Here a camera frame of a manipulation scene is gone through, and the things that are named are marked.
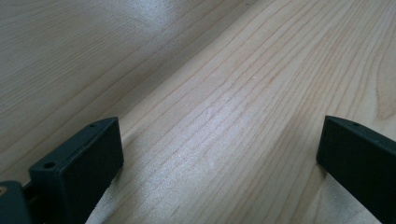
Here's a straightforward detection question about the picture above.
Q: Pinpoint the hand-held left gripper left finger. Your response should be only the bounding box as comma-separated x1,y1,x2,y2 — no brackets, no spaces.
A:
21,116,125,224

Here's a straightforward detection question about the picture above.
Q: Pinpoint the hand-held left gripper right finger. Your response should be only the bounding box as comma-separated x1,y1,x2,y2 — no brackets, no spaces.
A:
316,115,396,224

